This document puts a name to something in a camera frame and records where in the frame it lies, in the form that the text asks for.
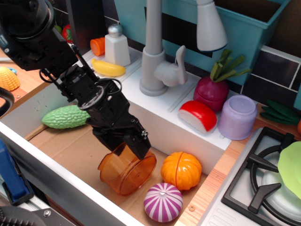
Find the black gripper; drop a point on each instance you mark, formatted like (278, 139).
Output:
(111, 121)

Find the orange transparent plastic pot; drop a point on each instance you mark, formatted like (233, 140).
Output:
(122, 171)

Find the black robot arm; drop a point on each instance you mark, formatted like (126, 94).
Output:
(29, 38)

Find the white toy sink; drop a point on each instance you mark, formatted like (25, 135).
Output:
(66, 189)

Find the cardboard sheet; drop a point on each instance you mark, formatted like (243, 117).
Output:
(79, 151)

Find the orange toy pumpkin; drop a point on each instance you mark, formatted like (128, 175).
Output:
(183, 170)

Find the green toy bitter gourd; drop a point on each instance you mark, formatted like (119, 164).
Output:
(65, 117)

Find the purple striped toy onion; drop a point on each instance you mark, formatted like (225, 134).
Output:
(163, 202)

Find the red white toy cheese slice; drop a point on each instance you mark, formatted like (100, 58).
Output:
(198, 115)

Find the yellow toy banana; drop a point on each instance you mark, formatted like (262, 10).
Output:
(107, 69)

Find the white salt shaker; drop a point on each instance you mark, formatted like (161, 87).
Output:
(116, 46)

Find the orange toy carrot piece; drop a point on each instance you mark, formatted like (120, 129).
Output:
(98, 46)

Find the red toy radish with leaves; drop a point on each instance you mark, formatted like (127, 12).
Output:
(213, 90)

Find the lilac plastic cup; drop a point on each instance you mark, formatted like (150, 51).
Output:
(237, 118)

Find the blue clamp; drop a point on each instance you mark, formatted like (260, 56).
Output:
(16, 186)

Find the red toy tomato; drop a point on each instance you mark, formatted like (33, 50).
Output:
(66, 33)

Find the yellow toy corn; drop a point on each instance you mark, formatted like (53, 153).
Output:
(8, 79)

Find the black stove grate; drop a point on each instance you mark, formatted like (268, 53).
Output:
(257, 191)

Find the dark green felt leaves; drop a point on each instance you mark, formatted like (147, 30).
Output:
(277, 112)

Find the light green plastic lid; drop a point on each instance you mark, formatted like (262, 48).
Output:
(289, 167)

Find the teal plastic bin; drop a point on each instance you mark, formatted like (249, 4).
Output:
(175, 32)

